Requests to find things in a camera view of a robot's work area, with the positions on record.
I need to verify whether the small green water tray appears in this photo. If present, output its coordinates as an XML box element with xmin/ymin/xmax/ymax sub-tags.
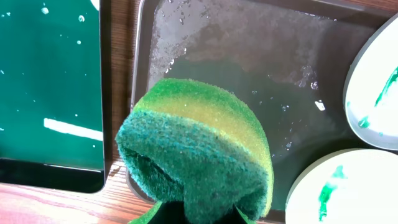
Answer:
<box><xmin>1</xmin><ymin>0</ymin><xmax>111</xmax><ymax>194</ymax></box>

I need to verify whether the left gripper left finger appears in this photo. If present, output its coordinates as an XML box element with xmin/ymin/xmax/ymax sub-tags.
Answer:
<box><xmin>149</xmin><ymin>202</ymin><xmax>187</xmax><ymax>224</ymax></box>

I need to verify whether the large dark serving tray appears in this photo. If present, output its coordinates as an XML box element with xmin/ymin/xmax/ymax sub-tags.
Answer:
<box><xmin>131</xmin><ymin>0</ymin><xmax>397</xmax><ymax>223</ymax></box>

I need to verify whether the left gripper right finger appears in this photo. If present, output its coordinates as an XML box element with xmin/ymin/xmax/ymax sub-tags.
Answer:
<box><xmin>223</xmin><ymin>206</ymin><xmax>247</xmax><ymax>224</ymax></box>

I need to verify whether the white plate stained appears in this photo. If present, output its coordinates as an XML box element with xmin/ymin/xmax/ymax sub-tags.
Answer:
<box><xmin>343</xmin><ymin>15</ymin><xmax>397</xmax><ymax>151</ymax></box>
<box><xmin>285</xmin><ymin>149</ymin><xmax>397</xmax><ymax>224</ymax></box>

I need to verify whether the green yellow sponge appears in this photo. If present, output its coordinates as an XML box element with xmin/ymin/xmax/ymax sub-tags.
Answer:
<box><xmin>116</xmin><ymin>78</ymin><xmax>274</xmax><ymax>223</ymax></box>

